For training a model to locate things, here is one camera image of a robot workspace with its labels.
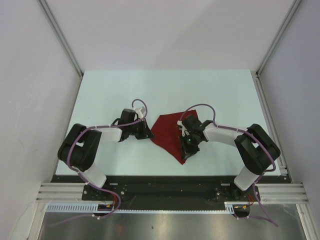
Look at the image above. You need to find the right aluminium frame post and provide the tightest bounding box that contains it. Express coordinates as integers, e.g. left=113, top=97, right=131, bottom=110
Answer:
left=255, top=0, right=304, bottom=78

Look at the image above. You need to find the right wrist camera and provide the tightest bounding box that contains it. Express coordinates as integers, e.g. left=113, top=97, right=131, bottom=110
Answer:
left=177, top=120, right=189, bottom=137

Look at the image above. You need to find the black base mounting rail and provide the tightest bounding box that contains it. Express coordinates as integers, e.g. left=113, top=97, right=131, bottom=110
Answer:
left=51, top=174, right=260, bottom=211

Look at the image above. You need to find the front aluminium frame rail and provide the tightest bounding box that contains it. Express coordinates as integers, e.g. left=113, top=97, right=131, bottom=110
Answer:
left=36, top=183, right=85, bottom=203

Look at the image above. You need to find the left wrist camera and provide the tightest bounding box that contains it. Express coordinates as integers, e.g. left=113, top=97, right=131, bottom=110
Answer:
left=134, top=106, right=146, bottom=119

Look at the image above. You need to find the white slotted cable duct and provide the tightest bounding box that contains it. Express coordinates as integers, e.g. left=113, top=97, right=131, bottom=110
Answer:
left=46, top=201, right=241, bottom=215

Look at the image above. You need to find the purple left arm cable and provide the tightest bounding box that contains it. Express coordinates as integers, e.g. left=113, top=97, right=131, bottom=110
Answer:
left=47, top=99, right=148, bottom=227

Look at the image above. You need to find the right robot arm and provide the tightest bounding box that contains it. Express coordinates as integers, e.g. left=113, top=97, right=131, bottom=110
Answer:
left=177, top=115, right=281, bottom=201

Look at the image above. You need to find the aluminium frame post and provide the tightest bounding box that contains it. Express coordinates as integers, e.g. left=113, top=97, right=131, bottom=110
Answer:
left=36, top=0, right=84, bottom=79
left=255, top=0, right=304, bottom=78

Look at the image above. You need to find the red cloth napkin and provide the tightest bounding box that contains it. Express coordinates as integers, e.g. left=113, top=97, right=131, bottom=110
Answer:
left=151, top=112, right=186, bottom=165

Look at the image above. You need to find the right aluminium table rail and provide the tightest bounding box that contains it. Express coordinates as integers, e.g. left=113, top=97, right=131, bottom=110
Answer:
left=251, top=71, right=318, bottom=240

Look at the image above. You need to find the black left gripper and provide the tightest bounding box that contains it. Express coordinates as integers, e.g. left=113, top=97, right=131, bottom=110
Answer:
left=127, top=118, right=154, bottom=140

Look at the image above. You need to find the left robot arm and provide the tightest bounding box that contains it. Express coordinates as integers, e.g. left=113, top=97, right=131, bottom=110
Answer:
left=57, top=107, right=155, bottom=200

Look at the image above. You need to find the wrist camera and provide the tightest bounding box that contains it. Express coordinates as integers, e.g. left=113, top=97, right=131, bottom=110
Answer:
left=177, top=120, right=189, bottom=137
left=134, top=106, right=146, bottom=119

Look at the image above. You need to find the left aluminium frame post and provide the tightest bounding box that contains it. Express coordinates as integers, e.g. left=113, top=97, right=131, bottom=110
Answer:
left=36, top=0, right=84, bottom=79

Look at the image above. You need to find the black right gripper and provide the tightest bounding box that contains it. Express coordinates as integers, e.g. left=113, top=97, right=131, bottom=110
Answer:
left=179, top=133, right=202, bottom=160

